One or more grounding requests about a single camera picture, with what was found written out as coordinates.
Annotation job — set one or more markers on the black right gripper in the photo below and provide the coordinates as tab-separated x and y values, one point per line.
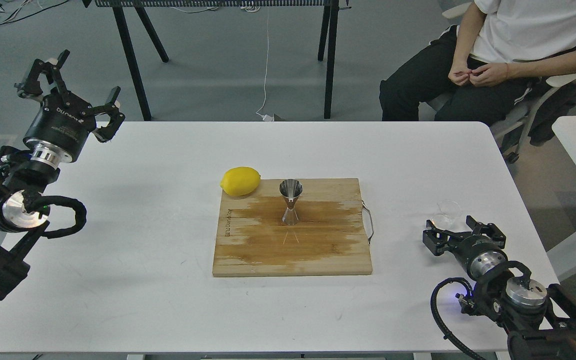
477	253

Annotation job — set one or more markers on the person's left hand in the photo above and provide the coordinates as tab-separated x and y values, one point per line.
460	73

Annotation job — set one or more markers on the white office chair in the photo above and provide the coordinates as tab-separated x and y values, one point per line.
521	119

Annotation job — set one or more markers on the steel double jigger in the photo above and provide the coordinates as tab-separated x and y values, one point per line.
290	189

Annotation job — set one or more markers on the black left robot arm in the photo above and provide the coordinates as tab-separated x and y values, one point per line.
26	213

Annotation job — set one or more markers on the clear glass measuring cup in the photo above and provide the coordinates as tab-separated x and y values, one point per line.
446	215

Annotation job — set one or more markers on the wooden cutting board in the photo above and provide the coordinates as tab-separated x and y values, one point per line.
329	239

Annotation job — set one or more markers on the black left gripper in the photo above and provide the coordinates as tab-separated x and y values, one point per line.
60	127

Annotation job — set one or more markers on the seated person white shirt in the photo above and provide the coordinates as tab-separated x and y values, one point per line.
537	38

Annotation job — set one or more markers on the yellow lemon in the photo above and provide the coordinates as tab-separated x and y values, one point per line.
240	181

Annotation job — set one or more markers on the black metal frame table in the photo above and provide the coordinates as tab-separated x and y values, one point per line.
184	47

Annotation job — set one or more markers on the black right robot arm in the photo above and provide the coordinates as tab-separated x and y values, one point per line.
539	320

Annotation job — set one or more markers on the person's right hand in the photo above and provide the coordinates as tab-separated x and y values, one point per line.
490	74

